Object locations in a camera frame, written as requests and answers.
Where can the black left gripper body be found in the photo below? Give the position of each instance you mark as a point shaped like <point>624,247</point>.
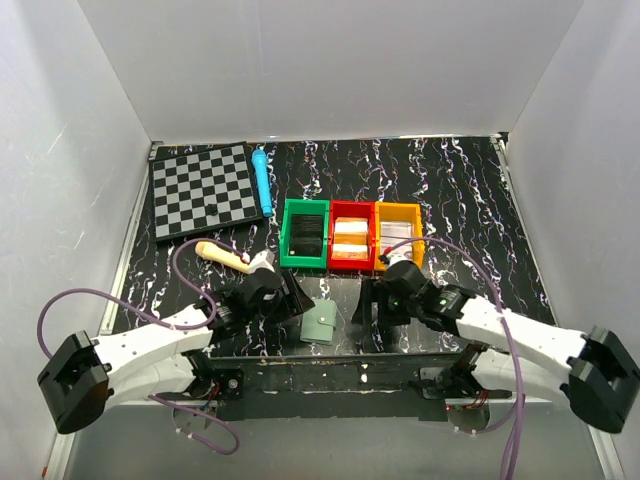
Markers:
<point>255,316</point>

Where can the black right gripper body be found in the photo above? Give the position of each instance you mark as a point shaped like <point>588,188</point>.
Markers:
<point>406,309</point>

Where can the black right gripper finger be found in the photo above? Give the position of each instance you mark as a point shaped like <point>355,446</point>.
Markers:
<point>368,296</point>
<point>384,334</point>

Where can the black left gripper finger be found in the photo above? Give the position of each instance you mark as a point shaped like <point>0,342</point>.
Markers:
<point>296,300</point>
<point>280,309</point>

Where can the green card holder wallet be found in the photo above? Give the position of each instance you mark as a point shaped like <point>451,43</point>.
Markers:
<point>319,323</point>

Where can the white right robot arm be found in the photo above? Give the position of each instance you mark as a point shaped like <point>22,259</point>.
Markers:
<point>591,373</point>

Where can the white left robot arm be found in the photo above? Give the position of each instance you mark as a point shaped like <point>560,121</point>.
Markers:
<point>86,376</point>

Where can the orange white card stack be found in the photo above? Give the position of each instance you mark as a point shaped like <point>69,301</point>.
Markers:
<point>350,252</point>
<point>351,227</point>

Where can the grey printed card stack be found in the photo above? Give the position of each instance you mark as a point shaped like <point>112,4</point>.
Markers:
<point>393,232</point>

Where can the black cards stack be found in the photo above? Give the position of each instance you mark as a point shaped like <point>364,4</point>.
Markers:
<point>306,236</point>

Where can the wooden stick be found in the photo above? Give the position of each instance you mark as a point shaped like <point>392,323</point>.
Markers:
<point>210,251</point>

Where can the orange plastic bin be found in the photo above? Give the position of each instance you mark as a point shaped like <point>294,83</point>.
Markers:
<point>391,211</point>

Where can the red plastic bin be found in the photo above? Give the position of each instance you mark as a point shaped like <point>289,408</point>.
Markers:
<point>352,239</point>

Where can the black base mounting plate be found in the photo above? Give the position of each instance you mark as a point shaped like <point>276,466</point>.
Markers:
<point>345,386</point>

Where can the green plastic bin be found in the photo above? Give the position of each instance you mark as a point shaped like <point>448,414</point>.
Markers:
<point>309,207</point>

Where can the grey black chessboard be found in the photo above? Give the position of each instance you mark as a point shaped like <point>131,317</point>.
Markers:
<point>185,179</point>

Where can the blue toy microphone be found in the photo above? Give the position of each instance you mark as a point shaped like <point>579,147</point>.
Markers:
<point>260,162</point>

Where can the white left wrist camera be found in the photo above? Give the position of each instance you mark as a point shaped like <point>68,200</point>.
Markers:
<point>262,260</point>

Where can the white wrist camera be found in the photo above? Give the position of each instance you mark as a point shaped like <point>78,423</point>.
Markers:
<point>262,260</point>
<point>393,258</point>

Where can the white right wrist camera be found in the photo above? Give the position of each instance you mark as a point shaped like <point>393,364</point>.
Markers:
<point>393,258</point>

